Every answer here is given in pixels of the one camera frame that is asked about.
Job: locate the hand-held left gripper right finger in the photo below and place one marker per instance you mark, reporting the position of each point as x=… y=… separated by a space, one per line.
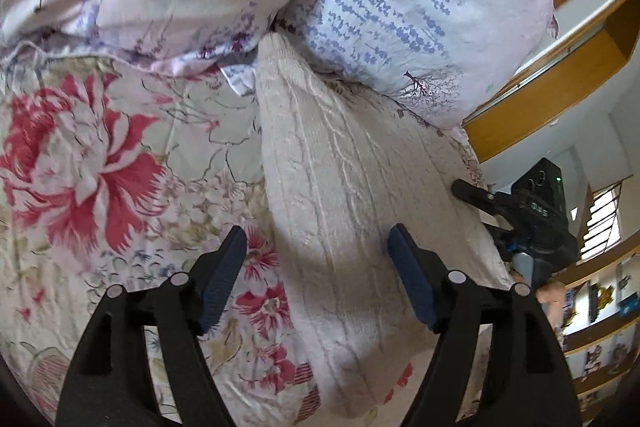
x=415 y=277

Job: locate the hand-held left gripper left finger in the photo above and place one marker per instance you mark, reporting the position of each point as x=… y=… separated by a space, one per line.
x=222 y=277

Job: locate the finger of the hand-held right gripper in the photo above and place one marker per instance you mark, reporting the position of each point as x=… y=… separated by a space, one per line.
x=472 y=193
x=502 y=239

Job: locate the person's right hand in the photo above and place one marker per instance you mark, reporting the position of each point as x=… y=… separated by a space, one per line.
x=550 y=302

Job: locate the window with grille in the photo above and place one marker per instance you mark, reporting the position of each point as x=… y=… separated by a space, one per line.
x=602 y=222

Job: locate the wooden headboard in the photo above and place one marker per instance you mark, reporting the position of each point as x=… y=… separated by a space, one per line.
x=560 y=92

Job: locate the wooden display shelf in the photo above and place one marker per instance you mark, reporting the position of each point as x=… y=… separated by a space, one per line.
x=600 y=332

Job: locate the floral bedspread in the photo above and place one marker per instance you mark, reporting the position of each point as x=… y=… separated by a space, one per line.
x=75 y=157

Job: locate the pale blue floral pillow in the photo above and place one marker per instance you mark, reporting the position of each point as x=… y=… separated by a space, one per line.
x=425 y=7

